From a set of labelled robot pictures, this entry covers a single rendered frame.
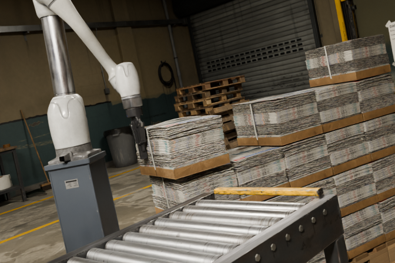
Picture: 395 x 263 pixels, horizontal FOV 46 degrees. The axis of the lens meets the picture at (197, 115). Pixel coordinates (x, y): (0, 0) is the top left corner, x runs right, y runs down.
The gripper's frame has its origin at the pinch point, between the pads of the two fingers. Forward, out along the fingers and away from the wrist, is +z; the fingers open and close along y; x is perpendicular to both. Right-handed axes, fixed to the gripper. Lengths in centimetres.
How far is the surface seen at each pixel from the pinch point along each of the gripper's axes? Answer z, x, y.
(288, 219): 16, 2, -102
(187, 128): -7.2, -13.1, -23.6
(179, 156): 3.5, -7.3, -22.7
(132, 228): 16, 31, -61
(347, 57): -24, -124, -15
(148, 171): 10.2, -2.1, 3.6
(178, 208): 16, 12, -56
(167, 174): 10.6, -2.7, -17.1
